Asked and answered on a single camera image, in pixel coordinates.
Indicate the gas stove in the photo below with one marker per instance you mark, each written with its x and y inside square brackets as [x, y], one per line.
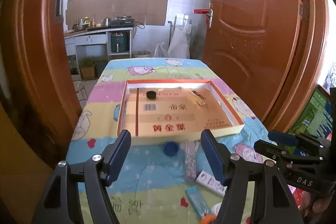
[122, 22]

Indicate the teal tube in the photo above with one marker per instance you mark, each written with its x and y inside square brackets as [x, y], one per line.
[197, 202]

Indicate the white bottle cap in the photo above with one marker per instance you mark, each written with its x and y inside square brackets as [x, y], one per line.
[215, 209]

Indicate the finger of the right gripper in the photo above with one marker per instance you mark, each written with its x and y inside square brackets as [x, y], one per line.
[274, 154]
[282, 138]

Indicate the potted green plant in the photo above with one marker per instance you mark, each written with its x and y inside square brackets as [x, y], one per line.
[87, 67]

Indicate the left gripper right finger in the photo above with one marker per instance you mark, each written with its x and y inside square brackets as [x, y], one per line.
[217, 156]

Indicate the white plastic bag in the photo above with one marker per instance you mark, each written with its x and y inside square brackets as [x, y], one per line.
[179, 46]

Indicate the brown wooden door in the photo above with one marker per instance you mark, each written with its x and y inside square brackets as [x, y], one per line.
[269, 52]

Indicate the orange bottle cap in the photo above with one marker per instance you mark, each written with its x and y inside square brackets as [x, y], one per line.
[208, 219]

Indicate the green printed carton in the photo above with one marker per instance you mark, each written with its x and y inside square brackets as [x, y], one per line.
[316, 118]

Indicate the colourful cartoon quilt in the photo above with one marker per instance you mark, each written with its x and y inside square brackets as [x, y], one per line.
[151, 186]

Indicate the clear floral rectangular box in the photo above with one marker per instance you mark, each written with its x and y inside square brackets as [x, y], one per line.
[190, 161]

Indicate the kitchen counter cabinet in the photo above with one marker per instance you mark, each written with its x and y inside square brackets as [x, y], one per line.
[98, 43]

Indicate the orange-rimmed cardboard tray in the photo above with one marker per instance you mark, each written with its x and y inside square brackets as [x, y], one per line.
[172, 116]

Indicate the right hand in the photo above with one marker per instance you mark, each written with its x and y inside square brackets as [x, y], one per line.
[312, 205]

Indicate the black bottle cap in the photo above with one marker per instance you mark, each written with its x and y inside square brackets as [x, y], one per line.
[151, 95]

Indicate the gold lighter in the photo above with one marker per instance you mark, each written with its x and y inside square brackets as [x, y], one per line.
[197, 98]

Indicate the green air fryer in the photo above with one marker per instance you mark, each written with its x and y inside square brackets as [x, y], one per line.
[119, 41]

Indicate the white Hello Kitty box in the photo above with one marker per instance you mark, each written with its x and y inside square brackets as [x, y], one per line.
[210, 183]

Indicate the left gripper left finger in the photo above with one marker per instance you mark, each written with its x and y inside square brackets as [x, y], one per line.
[114, 156]

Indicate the blue bottle cap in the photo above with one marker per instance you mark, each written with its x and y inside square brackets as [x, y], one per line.
[171, 148]

